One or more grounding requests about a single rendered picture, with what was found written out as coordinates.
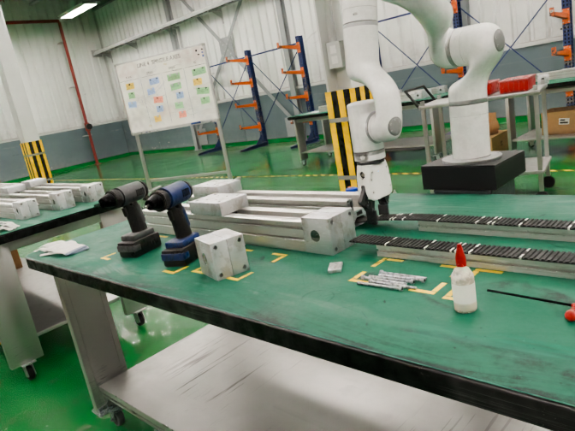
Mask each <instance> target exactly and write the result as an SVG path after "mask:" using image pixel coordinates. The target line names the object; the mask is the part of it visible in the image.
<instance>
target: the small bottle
mask: <svg viewBox="0 0 575 431"><path fill-rule="evenodd" d="M455 262H456V268H454V270H453V273H452V274H451V281H452V290H453V304H454V309H455V310H456V311H457V312H459V313H463V314H467V313H472V312H474V311H475V310H476V309H477V296H476V288H475V281H474V274H473V273H472V272H471V270H470V269H469V268H468V267H467V266H466V258H465V253H464V251H463V248H462V245H461V244H457V248H456V254H455Z"/></svg>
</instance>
